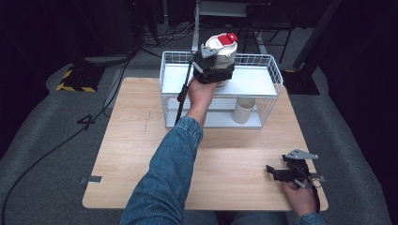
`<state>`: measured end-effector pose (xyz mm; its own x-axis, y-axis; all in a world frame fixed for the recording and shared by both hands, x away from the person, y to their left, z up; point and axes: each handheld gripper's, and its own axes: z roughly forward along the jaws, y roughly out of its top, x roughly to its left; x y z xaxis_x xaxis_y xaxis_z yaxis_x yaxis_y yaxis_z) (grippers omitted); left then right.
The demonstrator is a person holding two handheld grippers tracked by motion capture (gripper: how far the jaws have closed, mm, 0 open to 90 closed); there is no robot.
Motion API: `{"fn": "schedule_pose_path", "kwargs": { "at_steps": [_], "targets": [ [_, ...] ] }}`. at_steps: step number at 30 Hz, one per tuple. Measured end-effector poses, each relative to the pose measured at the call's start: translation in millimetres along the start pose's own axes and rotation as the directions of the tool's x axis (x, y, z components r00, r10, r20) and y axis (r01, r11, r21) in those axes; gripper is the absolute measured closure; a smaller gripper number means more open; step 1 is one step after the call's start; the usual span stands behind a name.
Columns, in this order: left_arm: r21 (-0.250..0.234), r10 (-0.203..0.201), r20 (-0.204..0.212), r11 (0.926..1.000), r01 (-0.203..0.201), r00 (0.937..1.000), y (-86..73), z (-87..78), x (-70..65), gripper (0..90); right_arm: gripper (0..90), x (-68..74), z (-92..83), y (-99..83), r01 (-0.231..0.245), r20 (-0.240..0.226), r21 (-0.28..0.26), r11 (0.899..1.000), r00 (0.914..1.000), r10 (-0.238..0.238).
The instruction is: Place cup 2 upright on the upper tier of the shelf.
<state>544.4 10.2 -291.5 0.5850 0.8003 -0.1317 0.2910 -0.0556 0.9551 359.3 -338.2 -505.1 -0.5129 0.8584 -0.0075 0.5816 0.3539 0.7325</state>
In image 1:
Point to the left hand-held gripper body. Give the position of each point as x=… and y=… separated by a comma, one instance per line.
x=203, y=64

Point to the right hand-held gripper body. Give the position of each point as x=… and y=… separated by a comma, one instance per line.
x=298, y=170

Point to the white cup with red-tab lid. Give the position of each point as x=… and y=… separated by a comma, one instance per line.
x=223, y=51

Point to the white paper cup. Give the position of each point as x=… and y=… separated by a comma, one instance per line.
x=242, y=112

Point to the person's left hand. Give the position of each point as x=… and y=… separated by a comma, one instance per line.
x=200, y=93

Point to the person's right hand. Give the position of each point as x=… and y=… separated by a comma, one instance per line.
x=302, y=198

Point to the grey tape strip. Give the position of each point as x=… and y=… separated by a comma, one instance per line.
x=92, y=179
x=319, y=178

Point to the person's legs in jeans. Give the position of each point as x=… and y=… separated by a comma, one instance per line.
x=250, y=218

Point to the black stand with square base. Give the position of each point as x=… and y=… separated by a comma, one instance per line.
x=302, y=82

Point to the white metal desk frame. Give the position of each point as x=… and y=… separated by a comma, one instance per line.
x=196, y=28

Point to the black metal chair frame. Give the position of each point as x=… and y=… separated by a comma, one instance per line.
x=269, y=23

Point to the black yellow striped base plate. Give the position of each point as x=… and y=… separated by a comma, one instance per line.
x=79, y=79

